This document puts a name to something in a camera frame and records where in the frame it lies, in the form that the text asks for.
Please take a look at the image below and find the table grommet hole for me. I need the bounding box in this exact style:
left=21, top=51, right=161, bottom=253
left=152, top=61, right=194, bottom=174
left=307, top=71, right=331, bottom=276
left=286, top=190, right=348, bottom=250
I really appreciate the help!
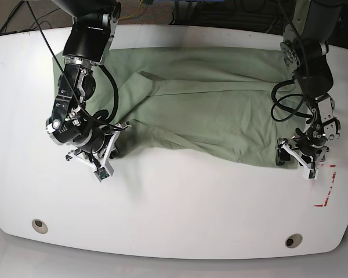
left=31, top=219, right=48, bottom=235
left=285, top=233, right=303, bottom=248

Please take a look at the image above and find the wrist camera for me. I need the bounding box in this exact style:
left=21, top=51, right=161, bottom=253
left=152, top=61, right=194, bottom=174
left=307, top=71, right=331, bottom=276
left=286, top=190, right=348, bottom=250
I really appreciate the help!
left=93, top=166, right=114, bottom=182
left=302, top=167, right=318, bottom=180

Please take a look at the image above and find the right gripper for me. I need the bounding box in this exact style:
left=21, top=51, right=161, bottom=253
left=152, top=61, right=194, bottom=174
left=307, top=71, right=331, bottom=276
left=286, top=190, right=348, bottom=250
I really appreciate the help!
left=66, top=123, right=131, bottom=171

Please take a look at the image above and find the green t-shirt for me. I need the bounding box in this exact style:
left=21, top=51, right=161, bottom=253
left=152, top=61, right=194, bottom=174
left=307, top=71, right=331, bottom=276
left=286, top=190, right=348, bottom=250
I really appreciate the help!
left=52, top=46, right=311, bottom=169

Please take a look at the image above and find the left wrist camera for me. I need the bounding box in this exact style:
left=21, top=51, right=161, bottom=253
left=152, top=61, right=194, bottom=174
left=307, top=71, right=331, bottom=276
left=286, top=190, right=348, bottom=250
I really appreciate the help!
left=302, top=167, right=318, bottom=180

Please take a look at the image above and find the left table grommet hole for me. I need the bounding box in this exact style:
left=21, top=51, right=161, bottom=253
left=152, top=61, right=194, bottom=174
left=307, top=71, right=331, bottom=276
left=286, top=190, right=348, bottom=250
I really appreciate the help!
left=31, top=219, right=48, bottom=235

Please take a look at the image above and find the yellow cable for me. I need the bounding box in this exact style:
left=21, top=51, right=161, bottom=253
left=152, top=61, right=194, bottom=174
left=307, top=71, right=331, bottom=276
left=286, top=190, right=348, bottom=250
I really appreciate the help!
left=118, top=0, right=143, bottom=23

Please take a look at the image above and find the right table grommet hole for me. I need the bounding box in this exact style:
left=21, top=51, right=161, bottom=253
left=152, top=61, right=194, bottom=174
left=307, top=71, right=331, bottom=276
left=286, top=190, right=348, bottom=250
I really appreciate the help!
left=285, top=233, right=303, bottom=248

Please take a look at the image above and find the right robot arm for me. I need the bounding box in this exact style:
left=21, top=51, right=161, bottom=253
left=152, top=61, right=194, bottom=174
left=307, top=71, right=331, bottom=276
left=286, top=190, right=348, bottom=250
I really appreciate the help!
left=46, top=1, right=128, bottom=179

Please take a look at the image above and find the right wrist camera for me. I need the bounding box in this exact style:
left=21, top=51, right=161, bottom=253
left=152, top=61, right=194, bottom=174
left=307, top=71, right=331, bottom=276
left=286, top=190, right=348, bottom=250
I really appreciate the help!
left=93, top=166, right=114, bottom=182

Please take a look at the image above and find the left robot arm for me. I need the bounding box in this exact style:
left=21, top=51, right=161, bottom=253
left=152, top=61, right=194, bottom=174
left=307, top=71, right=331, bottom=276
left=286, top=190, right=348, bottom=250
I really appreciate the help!
left=271, top=1, right=345, bottom=173

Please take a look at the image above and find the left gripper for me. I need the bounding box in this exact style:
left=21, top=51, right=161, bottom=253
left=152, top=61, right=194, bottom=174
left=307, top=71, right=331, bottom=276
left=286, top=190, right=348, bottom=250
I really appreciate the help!
left=275, top=136, right=329, bottom=169

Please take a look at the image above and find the red tape marking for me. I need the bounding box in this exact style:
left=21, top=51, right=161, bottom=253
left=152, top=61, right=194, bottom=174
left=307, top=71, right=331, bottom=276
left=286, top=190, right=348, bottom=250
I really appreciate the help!
left=310, top=163, right=337, bottom=207

